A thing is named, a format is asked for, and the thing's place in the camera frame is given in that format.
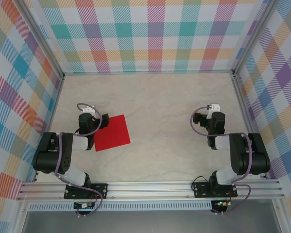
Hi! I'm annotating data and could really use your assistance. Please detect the red square paper sheet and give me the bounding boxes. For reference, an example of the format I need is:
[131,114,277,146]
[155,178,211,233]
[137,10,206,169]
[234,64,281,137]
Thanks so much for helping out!
[94,114,132,152]

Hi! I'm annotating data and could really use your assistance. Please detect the black circuit board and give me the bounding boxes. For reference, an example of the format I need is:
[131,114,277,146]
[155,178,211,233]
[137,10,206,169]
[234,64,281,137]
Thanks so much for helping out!
[73,202,95,210]

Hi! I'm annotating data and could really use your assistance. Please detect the grey metal panel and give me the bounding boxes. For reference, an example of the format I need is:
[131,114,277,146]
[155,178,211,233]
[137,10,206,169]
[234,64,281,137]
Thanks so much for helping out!
[21,210,282,233]

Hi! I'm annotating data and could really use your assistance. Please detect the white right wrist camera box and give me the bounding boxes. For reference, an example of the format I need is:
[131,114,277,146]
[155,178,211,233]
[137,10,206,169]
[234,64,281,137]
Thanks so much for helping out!
[207,103,221,119]

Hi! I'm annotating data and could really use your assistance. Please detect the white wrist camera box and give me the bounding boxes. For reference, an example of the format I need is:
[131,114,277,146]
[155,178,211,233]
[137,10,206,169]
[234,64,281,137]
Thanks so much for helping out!
[207,103,221,119]
[81,104,97,114]

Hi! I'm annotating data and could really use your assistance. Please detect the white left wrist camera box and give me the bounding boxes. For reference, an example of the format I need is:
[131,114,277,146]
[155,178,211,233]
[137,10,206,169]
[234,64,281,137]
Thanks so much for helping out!
[81,104,97,114]

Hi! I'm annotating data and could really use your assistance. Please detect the aluminium side frame bar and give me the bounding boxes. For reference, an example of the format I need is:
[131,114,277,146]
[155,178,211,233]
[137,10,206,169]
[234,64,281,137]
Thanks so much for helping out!
[33,75,65,183]
[231,72,267,180]

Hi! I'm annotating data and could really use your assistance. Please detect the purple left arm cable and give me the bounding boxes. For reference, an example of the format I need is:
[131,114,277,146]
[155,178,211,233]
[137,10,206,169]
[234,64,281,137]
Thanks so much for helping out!
[54,103,103,218]

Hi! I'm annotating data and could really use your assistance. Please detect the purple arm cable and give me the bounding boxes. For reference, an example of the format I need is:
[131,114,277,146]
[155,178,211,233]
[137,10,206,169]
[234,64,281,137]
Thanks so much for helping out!
[54,103,103,218]
[190,104,252,216]

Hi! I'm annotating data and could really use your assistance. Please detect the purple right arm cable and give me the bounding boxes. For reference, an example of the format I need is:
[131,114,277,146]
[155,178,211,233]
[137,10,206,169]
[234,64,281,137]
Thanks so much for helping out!
[190,104,252,216]

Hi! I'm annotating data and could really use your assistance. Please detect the thin black wire loop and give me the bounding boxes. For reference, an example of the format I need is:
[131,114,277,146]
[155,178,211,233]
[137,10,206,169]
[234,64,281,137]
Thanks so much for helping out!
[191,175,211,190]

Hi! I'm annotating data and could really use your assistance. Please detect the long aluminium frame bar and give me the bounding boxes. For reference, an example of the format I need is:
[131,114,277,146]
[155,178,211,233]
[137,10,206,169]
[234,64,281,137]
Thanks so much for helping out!
[63,69,235,75]

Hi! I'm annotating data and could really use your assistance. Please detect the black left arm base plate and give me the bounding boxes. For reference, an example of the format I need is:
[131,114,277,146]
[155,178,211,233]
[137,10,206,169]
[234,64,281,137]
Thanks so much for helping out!
[64,183,109,200]

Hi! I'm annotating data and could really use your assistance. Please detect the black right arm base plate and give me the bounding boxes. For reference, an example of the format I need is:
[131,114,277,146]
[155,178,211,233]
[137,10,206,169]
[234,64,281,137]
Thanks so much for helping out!
[193,182,238,199]

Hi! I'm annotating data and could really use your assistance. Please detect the wide aluminium mounting rail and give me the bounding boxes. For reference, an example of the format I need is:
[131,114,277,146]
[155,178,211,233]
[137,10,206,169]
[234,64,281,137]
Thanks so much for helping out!
[16,181,286,201]

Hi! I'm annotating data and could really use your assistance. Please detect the slotted grey cable duct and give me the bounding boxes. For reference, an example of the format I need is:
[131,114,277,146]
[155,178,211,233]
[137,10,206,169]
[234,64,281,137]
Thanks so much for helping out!
[28,200,213,211]

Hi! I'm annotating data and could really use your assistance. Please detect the aluminium frame post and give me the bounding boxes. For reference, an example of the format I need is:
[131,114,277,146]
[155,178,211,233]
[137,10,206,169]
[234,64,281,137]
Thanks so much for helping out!
[232,0,279,78]
[18,0,65,81]

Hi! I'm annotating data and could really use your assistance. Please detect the aluminium frame leg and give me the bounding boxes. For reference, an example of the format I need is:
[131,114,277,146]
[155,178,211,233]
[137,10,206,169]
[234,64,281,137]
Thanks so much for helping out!
[12,200,31,233]
[271,198,289,233]

